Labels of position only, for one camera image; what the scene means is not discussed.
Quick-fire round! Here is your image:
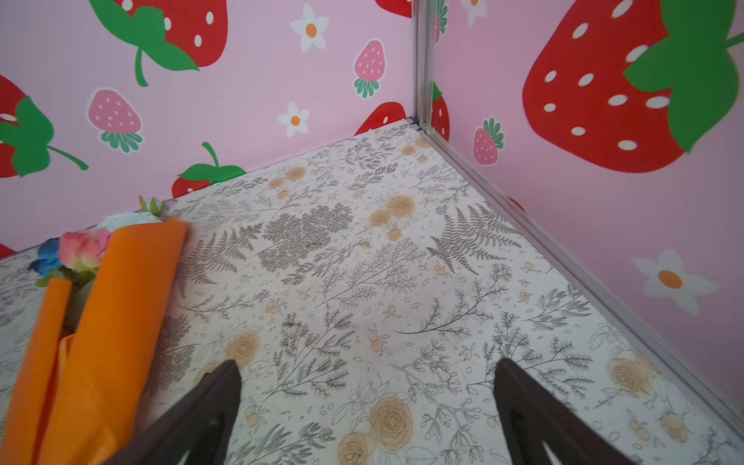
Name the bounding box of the pink fake rose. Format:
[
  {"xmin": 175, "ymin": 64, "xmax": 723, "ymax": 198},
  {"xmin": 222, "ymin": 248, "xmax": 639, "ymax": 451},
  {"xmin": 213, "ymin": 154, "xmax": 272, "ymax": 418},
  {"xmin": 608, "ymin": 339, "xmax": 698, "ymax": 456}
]
[{"xmin": 35, "ymin": 229, "xmax": 112, "ymax": 288}]

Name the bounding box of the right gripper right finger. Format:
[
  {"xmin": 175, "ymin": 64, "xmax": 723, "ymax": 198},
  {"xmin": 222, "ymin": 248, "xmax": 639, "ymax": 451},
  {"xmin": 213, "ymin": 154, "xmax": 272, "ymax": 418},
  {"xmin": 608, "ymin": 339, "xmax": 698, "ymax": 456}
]
[{"xmin": 493, "ymin": 358, "xmax": 631, "ymax": 465}]

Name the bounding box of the blue fake rose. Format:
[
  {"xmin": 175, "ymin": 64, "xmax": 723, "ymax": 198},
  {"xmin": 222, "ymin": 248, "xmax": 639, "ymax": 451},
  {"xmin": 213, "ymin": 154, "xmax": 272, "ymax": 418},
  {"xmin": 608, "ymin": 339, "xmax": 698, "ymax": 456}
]
[{"xmin": 28, "ymin": 238, "xmax": 62, "ymax": 277}]

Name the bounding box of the white fake rose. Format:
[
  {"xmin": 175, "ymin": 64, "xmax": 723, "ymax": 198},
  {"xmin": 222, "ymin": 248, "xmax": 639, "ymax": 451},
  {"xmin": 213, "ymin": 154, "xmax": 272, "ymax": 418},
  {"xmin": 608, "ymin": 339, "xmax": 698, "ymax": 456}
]
[{"xmin": 96, "ymin": 196, "xmax": 168, "ymax": 233}]

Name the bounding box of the orange wrapping paper sheet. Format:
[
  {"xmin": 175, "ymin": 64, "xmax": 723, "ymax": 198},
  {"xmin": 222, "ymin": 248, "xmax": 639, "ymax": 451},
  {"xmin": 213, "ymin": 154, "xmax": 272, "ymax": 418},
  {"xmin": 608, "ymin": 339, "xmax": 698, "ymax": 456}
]
[{"xmin": 1, "ymin": 219, "xmax": 188, "ymax": 464}]

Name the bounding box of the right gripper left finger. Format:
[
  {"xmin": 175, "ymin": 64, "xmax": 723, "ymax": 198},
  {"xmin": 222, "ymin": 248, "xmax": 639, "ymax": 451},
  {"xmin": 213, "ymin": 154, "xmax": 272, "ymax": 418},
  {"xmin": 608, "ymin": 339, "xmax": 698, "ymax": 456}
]
[{"xmin": 107, "ymin": 360, "xmax": 242, "ymax": 465}]

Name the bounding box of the right corner aluminium post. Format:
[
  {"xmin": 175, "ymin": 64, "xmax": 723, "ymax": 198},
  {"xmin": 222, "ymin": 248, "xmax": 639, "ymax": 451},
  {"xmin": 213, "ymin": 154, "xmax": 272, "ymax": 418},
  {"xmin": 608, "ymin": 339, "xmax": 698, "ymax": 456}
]
[{"xmin": 412, "ymin": 0, "xmax": 436, "ymax": 132}]

